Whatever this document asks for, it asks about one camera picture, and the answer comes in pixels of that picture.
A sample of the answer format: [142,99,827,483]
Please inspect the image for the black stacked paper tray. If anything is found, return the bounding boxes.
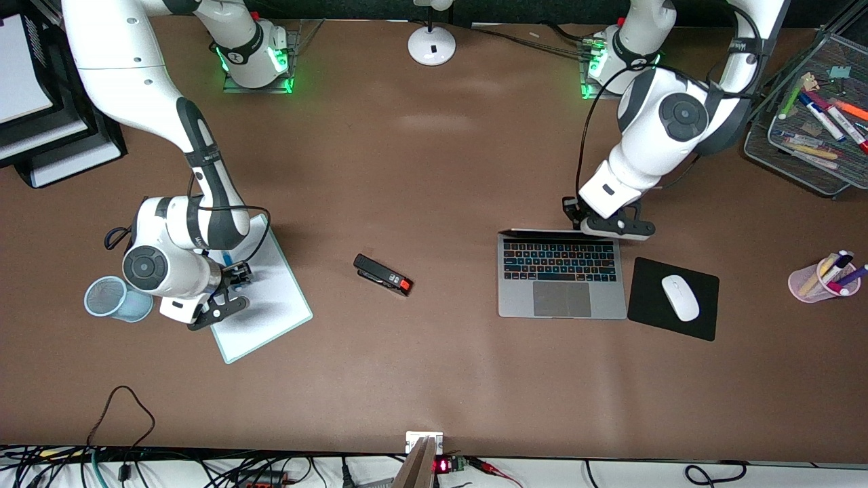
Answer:
[0,0,128,189]

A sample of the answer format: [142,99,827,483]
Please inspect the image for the black coiled cable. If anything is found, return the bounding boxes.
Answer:
[684,461,748,486]

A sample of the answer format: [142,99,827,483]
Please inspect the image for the black stapler orange tip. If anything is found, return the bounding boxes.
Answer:
[353,253,414,298]

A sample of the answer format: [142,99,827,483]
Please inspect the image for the grey wooden post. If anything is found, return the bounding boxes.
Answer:
[391,437,438,488]

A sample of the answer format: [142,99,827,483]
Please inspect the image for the white round lamp base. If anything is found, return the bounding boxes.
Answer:
[407,0,457,67]

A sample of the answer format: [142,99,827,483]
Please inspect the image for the green marker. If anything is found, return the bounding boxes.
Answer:
[778,73,814,121]

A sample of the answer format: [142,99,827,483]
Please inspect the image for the black thin table cable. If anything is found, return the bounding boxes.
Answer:
[468,26,591,58]

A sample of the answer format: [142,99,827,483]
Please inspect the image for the silver laptop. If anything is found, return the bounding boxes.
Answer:
[497,228,629,320]

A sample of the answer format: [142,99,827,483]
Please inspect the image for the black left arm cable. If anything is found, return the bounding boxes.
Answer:
[575,7,770,201]

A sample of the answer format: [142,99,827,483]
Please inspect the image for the red wire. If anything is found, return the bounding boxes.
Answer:
[468,457,524,488]

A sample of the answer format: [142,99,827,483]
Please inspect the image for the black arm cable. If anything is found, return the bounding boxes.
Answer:
[189,173,272,268]
[575,7,770,201]

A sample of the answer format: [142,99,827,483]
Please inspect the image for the white computer mouse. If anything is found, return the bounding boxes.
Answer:
[661,274,701,323]

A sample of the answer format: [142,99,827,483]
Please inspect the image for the black mesh desk organizer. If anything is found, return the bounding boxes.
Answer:
[744,27,868,199]

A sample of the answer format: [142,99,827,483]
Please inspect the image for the grey usb hub orange ports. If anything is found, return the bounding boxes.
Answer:
[231,470,294,488]

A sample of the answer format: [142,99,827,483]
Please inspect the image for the clear right arm base plate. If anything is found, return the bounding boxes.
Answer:
[221,19,325,95]

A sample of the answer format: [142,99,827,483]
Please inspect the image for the white marker red cap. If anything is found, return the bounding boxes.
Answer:
[810,91,868,155]

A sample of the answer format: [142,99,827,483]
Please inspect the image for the white paper sheet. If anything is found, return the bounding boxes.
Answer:
[0,15,55,125]
[31,139,123,188]

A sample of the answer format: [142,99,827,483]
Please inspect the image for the clear left arm base plate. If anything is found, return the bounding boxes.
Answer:
[578,37,657,102]

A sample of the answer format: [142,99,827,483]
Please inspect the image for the yellow marker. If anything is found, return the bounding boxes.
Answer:
[785,142,842,161]

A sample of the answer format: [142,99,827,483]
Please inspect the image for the black looped cable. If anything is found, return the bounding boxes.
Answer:
[87,385,157,475]

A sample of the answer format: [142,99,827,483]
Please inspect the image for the white clipboard teal edge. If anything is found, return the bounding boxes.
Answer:
[203,213,314,365]

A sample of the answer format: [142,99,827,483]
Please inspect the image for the black mouse pad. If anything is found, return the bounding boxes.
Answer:
[627,256,720,342]

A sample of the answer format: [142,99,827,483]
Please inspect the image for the white socket plate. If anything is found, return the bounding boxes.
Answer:
[406,431,444,455]

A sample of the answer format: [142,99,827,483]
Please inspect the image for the white marker black cap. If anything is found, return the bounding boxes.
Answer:
[819,251,854,285]

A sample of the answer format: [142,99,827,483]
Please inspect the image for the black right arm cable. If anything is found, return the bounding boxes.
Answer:
[189,173,272,268]

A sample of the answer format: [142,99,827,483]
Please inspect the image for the blue mesh pen cup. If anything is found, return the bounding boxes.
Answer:
[83,275,155,323]

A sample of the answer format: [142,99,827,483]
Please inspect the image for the pink mesh pen cup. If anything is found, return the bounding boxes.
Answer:
[788,254,862,304]

